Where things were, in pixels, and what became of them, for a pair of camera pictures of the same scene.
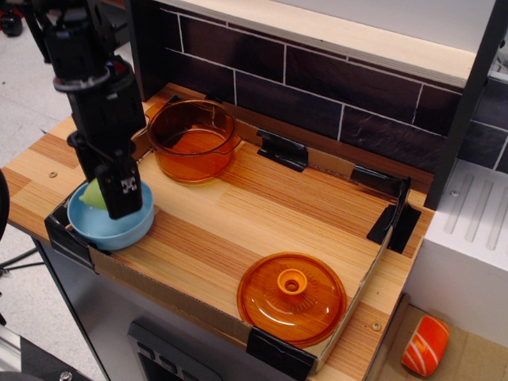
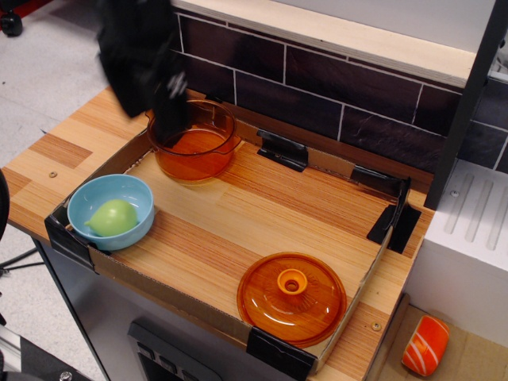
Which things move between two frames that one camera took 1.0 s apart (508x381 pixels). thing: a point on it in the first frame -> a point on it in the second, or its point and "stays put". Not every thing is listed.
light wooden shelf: (430, 59) stays put
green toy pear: (93, 195) -> (114, 217)
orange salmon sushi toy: (427, 346) stays put
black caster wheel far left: (12, 24) stays put
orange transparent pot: (192, 139) stays put
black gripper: (106, 111) -> (135, 40)
